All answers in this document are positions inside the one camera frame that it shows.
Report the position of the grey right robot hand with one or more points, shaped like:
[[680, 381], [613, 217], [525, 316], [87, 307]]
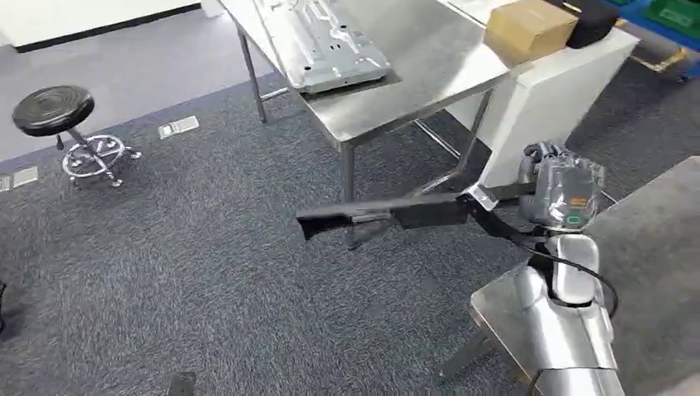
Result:
[[563, 191]]

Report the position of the long black metal part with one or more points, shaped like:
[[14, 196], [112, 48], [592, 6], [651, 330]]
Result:
[[415, 210]]

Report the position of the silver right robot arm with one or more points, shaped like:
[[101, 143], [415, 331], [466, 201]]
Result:
[[558, 339]]

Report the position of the white desk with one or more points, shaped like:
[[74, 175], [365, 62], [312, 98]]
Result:
[[547, 109]]

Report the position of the grey table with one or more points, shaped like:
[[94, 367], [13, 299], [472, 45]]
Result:
[[656, 262]]

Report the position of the brown cardboard box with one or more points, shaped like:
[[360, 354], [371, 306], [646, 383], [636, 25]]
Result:
[[527, 30]]

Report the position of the black pouch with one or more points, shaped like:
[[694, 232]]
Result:
[[593, 22]]

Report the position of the steel bench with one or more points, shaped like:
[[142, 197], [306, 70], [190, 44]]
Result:
[[437, 71]]

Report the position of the green plastic crate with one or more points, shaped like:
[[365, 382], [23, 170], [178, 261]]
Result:
[[675, 12]]

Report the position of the grey stamped metal panel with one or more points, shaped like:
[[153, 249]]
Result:
[[322, 43]]

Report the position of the grey floor outlet plate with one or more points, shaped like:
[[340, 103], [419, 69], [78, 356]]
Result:
[[179, 127], [22, 178]]

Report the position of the black round stool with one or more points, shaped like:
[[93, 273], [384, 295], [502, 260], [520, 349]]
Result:
[[52, 109]]

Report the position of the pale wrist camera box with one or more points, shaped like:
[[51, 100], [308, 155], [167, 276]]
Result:
[[574, 268]]

